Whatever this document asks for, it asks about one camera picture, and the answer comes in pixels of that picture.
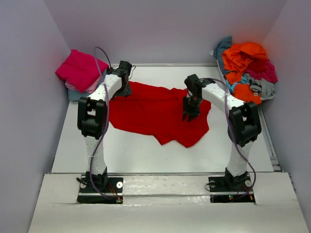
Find magenta folded t shirt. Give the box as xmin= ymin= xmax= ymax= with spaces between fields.
xmin=55 ymin=50 xmax=108 ymax=92

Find white laundry basket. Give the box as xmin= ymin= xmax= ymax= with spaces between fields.
xmin=216 ymin=61 xmax=264 ymax=101

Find orange t shirt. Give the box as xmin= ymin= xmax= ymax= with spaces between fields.
xmin=222 ymin=42 xmax=268 ymax=104

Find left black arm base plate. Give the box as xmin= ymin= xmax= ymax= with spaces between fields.
xmin=76 ymin=175 xmax=124 ymax=204

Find light blue t shirt in pile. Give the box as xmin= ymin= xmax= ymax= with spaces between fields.
xmin=226 ymin=76 xmax=249 ymax=94

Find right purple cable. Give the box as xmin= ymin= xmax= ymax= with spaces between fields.
xmin=199 ymin=77 xmax=256 ymax=202

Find magenta t shirt in pile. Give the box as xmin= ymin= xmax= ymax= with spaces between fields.
xmin=245 ymin=59 xmax=278 ymax=84

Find grey-blue folded t shirt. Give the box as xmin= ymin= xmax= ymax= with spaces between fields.
xmin=67 ymin=75 xmax=102 ymax=101

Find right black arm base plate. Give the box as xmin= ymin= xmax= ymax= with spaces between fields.
xmin=205 ymin=175 xmax=256 ymax=203

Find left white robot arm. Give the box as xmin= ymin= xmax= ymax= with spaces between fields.
xmin=77 ymin=61 xmax=133 ymax=193

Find red t shirt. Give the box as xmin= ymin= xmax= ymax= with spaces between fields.
xmin=109 ymin=82 xmax=211 ymax=148

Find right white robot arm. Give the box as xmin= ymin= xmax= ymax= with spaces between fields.
xmin=183 ymin=74 xmax=261 ymax=193

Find grey t shirt in pile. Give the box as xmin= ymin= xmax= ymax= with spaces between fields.
xmin=242 ymin=73 xmax=276 ymax=100

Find teal-grey t shirt in pile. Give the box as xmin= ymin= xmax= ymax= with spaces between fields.
xmin=209 ymin=36 xmax=232 ymax=66

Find pink folded t shirt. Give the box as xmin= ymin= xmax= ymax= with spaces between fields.
xmin=65 ymin=77 xmax=101 ymax=94

